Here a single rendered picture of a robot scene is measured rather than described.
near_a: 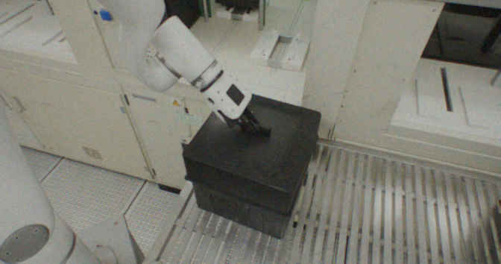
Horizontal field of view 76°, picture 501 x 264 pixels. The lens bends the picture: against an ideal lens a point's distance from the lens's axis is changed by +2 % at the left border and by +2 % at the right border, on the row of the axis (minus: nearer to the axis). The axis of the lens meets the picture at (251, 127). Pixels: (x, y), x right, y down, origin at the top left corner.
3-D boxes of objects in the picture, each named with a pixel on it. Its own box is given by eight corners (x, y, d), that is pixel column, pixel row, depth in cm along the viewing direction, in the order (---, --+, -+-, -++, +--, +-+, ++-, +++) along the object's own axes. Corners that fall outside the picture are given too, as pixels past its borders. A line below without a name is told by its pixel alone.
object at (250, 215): (233, 142, 113) (231, 107, 101) (309, 166, 106) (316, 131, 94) (194, 206, 96) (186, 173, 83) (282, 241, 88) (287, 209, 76)
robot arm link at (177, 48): (186, 87, 71) (216, 59, 71) (142, 42, 67) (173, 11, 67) (186, 83, 79) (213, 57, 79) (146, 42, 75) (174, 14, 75)
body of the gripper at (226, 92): (206, 83, 70) (241, 118, 74) (227, 59, 76) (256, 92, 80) (189, 95, 75) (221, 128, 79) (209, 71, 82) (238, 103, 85)
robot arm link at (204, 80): (202, 74, 69) (212, 84, 70) (220, 54, 75) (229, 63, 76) (183, 89, 75) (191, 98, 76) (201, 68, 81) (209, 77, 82)
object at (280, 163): (183, 179, 84) (174, 148, 75) (230, 109, 103) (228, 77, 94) (288, 218, 77) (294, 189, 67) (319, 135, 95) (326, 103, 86)
